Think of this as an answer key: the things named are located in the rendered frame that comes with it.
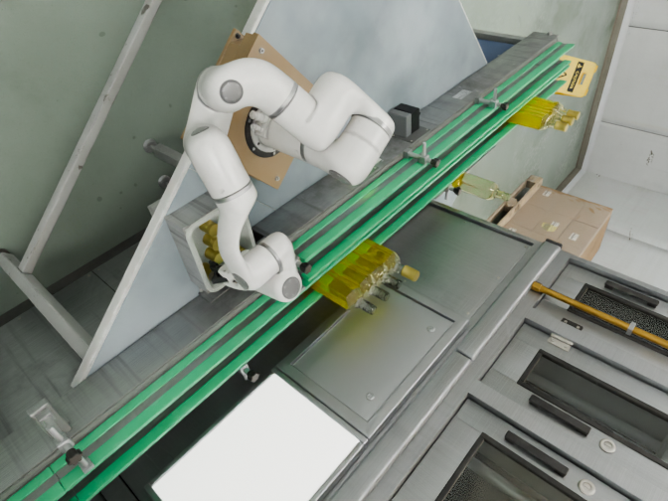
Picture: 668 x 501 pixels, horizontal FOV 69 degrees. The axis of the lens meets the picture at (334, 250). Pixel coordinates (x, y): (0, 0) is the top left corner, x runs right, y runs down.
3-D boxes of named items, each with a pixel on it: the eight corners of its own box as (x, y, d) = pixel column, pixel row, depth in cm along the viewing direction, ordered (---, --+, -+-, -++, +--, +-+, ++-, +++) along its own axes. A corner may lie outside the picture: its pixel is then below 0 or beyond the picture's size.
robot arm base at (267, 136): (234, 142, 113) (278, 162, 104) (250, 89, 110) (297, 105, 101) (278, 155, 125) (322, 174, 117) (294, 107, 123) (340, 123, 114)
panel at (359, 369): (146, 492, 116) (235, 604, 98) (142, 487, 114) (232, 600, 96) (378, 277, 162) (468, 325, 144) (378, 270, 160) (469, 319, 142)
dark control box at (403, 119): (387, 132, 173) (406, 138, 168) (386, 111, 167) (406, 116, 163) (401, 122, 177) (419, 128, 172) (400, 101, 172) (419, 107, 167)
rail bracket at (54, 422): (43, 427, 111) (88, 493, 98) (2, 387, 99) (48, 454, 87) (64, 412, 113) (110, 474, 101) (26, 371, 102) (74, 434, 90)
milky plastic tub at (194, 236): (191, 282, 131) (211, 296, 126) (164, 218, 116) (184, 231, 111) (241, 248, 140) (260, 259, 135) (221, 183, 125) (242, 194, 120)
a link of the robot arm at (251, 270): (236, 177, 102) (278, 256, 112) (187, 210, 96) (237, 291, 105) (257, 177, 95) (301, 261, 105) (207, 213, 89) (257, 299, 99)
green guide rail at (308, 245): (285, 250, 135) (305, 262, 130) (284, 248, 134) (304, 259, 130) (557, 43, 224) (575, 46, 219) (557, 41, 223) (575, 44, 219)
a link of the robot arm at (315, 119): (263, 119, 98) (305, 55, 100) (347, 185, 110) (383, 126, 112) (280, 117, 90) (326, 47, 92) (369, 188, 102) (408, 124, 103)
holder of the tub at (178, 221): (197, 294, 135) (214, 307, 131) (164, 217, 117) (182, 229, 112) (244, 260, 144) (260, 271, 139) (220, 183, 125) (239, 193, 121)
